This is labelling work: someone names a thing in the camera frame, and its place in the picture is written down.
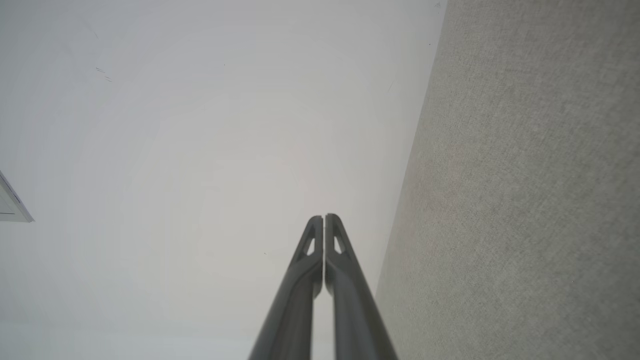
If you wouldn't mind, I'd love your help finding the white panel corner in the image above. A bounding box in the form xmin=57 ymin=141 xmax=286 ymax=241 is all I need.
xmin=0 ymin=170 xmax=35 ymax=224

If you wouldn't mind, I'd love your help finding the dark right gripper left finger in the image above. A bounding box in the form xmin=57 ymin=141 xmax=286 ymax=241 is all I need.
xmin=248 ymin=215 xmax=325 ymax=360

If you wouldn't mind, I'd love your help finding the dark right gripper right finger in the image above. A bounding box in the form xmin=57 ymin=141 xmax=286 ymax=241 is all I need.
xmin=325 ymin=213 xmax=399 ymax=360

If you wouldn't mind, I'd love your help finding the grey fabric sofa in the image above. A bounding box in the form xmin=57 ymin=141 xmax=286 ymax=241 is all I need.
xmin=375 ymin=0 xmax=640 ymax=360

